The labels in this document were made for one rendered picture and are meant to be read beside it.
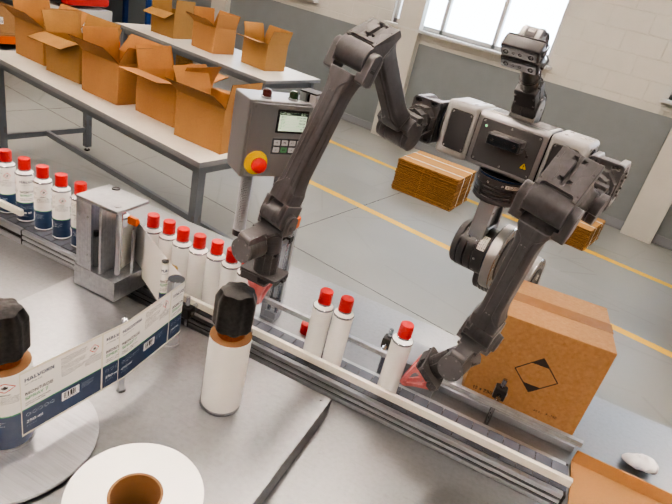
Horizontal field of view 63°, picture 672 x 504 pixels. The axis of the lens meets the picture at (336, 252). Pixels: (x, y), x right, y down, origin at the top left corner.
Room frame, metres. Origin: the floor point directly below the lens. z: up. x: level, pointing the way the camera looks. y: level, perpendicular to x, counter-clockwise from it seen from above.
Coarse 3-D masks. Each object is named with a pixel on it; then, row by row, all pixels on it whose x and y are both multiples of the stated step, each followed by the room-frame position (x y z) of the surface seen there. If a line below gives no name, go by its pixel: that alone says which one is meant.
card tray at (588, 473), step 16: (576, 464) 1.06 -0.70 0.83; (592, 464) 1.05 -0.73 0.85; (608, 464) 1.04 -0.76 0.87; (576, 480) 1.00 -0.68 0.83; (592, 480) 1.02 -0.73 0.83; (608, 480) 1.03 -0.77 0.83; (624, 480) 1.03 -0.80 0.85; (640, 480) 1.02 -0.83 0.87; (576, 496) 0.95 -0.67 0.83; (592, 496) 0.96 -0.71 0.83; (608, 496) 0.98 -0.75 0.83; (624, 496) 0.99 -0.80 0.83; (640, 496) 1.00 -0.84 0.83; (656, 496) 1.00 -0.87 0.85
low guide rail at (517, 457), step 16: (192, 304) 1.24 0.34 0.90; (208, 304) 1.23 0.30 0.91; (256, 336) 1.17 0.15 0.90; (272, 336) 1.16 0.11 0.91; (304, 352) 1.13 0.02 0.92; (336, 368) 1.10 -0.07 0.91; (368, 384) 1.07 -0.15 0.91; (400, 400) 1.04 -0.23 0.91; (432, 416) 1.01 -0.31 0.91; (464, 432) 0.99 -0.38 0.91; (496, 448) 0.96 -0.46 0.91; (528, 464) 0.94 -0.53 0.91; (560, 480) 0.92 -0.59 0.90
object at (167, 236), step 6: (168, 222) 1.32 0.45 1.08; (174, 222) 1.32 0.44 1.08; (168, 228) 1.31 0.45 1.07; (174, 228) 1.32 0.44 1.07; (162, 234) 1.31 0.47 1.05; (168, 234) 1.31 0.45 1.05; (174, 234) 1.33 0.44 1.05; (162, 240) 1.30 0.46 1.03; (168, 240) 1.30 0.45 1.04; (162, 246) 1.30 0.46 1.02; (168, 246) 1.30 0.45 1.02; (162, 252) 1.30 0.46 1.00; (168, 252) 1.30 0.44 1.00; (168, 258) 1.30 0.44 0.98
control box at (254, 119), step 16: (240, 96) 1.29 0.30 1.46; (256, 96) 1.29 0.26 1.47; (272, 96) 1.32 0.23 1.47; (288, 96) 1.37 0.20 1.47; (240, 112) 1.28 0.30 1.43; (256, 112) 1.25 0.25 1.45; (272, 112) 1.28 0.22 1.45; (240, 128) 1.27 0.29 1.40; (256, 128) 1.26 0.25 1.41; (272, 128) 1.28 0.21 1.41; (240, 144) 1.26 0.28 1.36; (256, 144) 1.26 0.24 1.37; (240, 160) 1.25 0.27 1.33; (272, 160) 1.29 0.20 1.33; (288, 160) 1.32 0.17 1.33
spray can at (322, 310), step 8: (328, 288) 1.18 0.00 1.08; (320, 296) 1.15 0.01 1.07; (328, 296) 1.15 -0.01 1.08; (320, 304) 1.15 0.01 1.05; (328, 304) 1.15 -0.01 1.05; (312, 312) 1.15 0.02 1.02; (320, 312) 1.14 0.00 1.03; (328, 312) 1.14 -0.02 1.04; (312, 320) 1.15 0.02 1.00; (320, 320) 1.14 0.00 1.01; (328, 320) 1.15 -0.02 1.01; (312, 328) 1.14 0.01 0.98; (320, 328) 1.14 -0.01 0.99; (328, 328) 1.16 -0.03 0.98; (312, 336) 1.14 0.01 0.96; (320, 336) 1.14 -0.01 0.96; (304, 344) 1.16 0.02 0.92; (312, 344) 1.14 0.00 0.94; (320, 344) 1.14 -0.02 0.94; (312, 352) 1.14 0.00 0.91; (320, 352) 1.15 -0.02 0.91
